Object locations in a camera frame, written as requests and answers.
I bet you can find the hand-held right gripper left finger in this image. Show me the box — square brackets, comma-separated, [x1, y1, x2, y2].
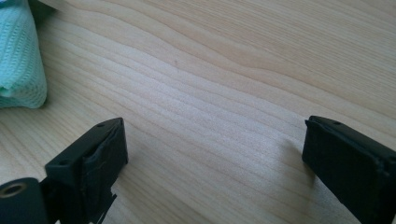
[40, 117, 129, 224]

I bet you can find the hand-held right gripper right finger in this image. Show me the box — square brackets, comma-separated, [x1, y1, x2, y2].
[301, 115, 396, 224]

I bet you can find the light green cloth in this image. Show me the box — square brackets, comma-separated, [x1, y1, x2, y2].
[0, 0, 49, 109]

